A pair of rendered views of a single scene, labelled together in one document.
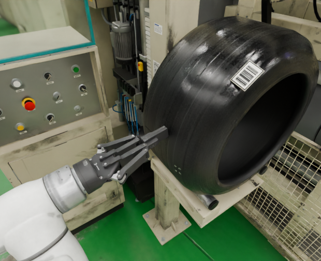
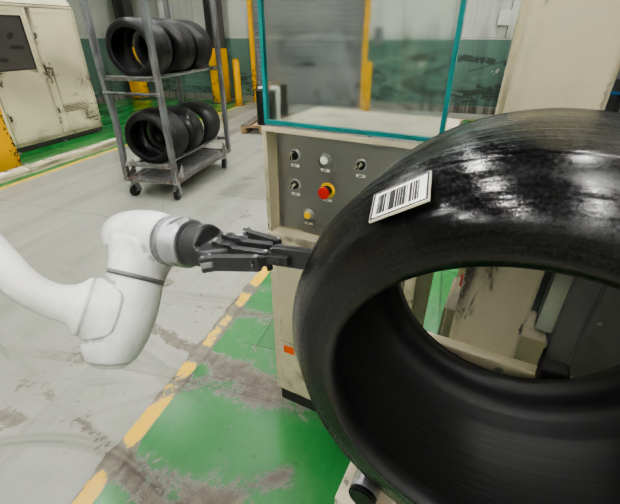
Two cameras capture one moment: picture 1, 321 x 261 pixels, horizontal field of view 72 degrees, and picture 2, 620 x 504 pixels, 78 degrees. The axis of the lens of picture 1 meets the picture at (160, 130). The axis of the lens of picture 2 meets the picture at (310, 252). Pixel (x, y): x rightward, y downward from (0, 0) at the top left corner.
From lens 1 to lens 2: 0.48 m
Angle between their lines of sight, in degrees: 50
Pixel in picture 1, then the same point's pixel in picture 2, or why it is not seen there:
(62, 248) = (125, 286)
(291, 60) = (577, 226)
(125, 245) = (333, 488)
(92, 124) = not seen: hidden behind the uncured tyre
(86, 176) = (186, 236)
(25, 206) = (135, 222)
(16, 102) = (316, 182)
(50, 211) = (144, 244)
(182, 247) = not seen: outside the picture
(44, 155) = not seen: hidden behind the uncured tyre
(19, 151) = (291, 242)
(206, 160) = (304, 336)
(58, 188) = (162, 228)
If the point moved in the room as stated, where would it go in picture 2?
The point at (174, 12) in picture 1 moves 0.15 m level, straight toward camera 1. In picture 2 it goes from (520, 94) to (443, 101)
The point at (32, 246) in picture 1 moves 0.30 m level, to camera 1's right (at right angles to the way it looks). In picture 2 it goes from (114, 260) to (136, 378)
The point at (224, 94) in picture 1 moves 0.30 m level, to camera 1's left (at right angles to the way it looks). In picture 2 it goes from (355, 219) to (250, 150)
